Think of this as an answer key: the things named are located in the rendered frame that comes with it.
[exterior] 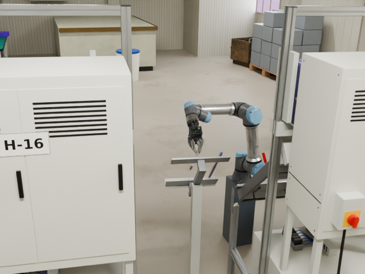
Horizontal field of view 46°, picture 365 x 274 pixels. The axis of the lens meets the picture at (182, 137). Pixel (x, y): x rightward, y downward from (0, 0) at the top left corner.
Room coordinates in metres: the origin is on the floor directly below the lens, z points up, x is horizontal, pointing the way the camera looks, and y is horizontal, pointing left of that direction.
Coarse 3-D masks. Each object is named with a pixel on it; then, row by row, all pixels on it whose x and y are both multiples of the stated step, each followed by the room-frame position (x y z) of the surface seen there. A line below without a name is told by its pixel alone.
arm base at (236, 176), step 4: (236, 172) 2.91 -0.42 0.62; (240, 172) 2.89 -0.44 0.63; (244, 172) 2.89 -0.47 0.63; (248, 172) 2.91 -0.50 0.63; (232, 176) 2.93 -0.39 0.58; (236, 176) 2.90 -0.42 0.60; (240, 176) 2.89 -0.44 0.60; (244, 176) 2.88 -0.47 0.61; (248, 176) 2.90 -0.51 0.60; (236, 180) 2.89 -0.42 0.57; (240, 180) 2.88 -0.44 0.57; (244, 180) 2.87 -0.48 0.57
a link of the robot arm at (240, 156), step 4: (236, 152) 2.97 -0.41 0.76; (240, 152) 2.94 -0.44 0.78; (244, 152) 2.94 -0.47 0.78; (236, 156) 2.93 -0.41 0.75; (240, 156) 2.90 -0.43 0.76; (244, 156) 2.89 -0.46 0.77; (236, 160) 2.92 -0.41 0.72; (240, 160) 2.89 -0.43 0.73; (236, 164) 2.92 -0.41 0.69; (240, 164) 2.88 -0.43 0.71; (236, 168) 2.92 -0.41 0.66; (240, 168) 2.89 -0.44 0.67
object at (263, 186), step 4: (284, 180) 2.34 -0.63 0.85; (260, 184) 2.31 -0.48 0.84; (264, 184) 2.32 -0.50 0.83; (280, 184) 2.37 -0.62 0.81; (284, 184) 2.38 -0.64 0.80; (256, 188) 2.37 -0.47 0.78; (260, 188) 2.34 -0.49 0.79; (264, 188) 2.40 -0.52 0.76; (280, 188) 2.45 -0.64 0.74; (284, 188) 2.46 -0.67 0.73
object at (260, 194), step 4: (252, 192) 2.44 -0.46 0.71; (256, 192) 2.44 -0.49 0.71; (260, 192) 2.44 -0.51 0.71; (264, 192) 2.45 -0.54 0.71; (276, 192) 2.46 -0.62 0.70; (280, 192) 2.47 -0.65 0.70; (284, 192) 2.47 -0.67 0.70; (248, 196) 2.41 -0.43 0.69; (252, 196) 2.42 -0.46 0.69; (256, 196) 2.42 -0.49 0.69; (260, 196) 2.43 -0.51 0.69; (264, 196) 2.43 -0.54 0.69; (276, 196) 2.45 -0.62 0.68
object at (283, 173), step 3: (282, 165) 2.05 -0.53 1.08; (288, 165) 2.06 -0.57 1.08; (279, 168) 2.08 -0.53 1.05; (282, 168) 2.09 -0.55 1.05; (285, 168) 2.10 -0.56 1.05; (279, 171) 2.13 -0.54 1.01; (282, 171) 2.14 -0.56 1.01; (285, 171) 2.15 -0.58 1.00; (279, 174) 2.04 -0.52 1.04; (282, 174) 2.05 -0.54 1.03; (285, 174) 2.06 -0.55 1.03; (279, 177) 2.09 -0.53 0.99; (282, 177) 2.10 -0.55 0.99; (285, 177) 2.11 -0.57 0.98
